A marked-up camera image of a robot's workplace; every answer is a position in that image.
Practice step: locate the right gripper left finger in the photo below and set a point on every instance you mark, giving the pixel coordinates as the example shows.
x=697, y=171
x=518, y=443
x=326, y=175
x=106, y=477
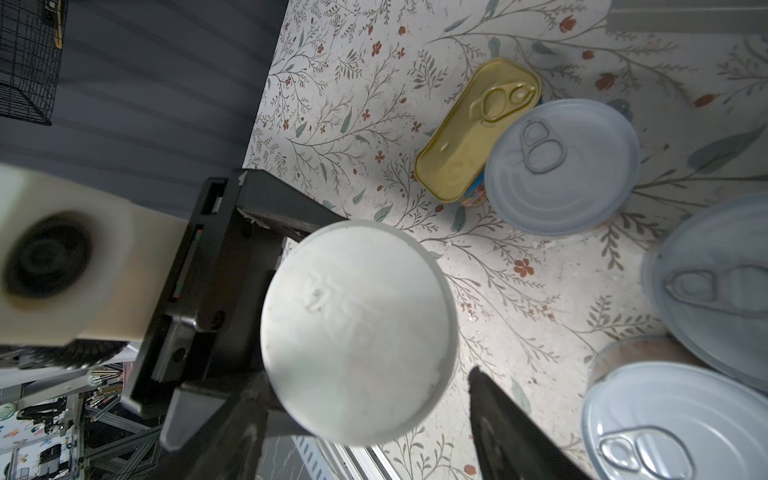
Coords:
x=216, y=429

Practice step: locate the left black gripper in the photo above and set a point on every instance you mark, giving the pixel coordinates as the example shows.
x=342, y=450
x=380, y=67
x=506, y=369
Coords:
x=204, y=334

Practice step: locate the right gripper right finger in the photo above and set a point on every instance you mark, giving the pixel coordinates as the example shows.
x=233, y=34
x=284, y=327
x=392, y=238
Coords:
x=508, y=444

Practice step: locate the orange label plastic-lid can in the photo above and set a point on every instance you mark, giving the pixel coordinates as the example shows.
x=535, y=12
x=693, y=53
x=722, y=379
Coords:
x=359, y=333

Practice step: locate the gold rectangular tin can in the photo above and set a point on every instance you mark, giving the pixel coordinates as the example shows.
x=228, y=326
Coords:
x=451, y=164

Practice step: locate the salmon label can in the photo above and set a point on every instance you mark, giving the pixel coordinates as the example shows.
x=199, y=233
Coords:
x=653, y=411

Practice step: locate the yellow black pen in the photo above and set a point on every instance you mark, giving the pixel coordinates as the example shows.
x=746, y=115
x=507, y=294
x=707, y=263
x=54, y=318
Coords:
x=58, y=29

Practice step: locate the teal label can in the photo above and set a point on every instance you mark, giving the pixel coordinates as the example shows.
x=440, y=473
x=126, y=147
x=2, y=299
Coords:
x=707, y=282

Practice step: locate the pink label can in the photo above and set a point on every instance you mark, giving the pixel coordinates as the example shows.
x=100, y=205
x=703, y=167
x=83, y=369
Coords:
x=563, y=168

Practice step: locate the beige metal cabinet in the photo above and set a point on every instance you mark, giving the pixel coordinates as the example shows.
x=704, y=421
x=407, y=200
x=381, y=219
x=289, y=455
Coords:
x=688, y=16

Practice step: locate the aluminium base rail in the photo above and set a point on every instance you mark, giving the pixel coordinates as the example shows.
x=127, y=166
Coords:
x=327, y=460

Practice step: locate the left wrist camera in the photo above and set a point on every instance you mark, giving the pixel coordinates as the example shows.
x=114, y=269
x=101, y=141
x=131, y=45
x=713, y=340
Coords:
x=78, y=263

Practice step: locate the black wire basket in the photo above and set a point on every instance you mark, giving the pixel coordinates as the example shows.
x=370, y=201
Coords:
x=30, y=61

